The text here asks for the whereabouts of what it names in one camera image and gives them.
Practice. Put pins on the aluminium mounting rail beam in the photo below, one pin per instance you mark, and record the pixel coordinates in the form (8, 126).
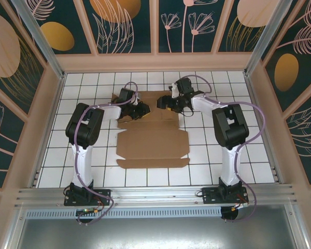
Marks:
(155, 194)

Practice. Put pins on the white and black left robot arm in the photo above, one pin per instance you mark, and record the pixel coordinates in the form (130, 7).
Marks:
(84, 166)

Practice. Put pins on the aluminium corner post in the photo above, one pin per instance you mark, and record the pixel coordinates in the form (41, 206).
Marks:
(45, 41)
(262, 39)

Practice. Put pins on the brown cardboard box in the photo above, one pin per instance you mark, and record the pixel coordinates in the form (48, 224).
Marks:
(153, 140)

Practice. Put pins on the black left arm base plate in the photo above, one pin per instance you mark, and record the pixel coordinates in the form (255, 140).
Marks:
(103, 195)

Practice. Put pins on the aluminium left table edge rail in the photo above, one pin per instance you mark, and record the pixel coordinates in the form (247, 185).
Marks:
(56, 103)

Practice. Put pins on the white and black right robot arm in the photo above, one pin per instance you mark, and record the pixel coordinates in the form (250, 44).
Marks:
(229, 166)

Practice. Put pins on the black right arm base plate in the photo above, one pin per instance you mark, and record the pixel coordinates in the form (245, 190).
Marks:
(210, 197)

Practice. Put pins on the small green circuit board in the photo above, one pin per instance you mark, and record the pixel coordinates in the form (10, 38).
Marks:
(85, 210)

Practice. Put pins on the grey metal sheet panel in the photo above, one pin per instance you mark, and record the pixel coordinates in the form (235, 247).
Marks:
(155, 233)

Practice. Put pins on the aluminium left corner post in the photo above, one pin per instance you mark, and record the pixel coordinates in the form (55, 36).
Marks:
(45, 41)

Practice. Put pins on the yellow power connector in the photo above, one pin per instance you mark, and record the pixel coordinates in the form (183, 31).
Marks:
(234, 208)
(96, 213)

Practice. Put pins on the aluminium right corner post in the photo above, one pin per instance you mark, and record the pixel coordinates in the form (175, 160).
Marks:
(262, 39)

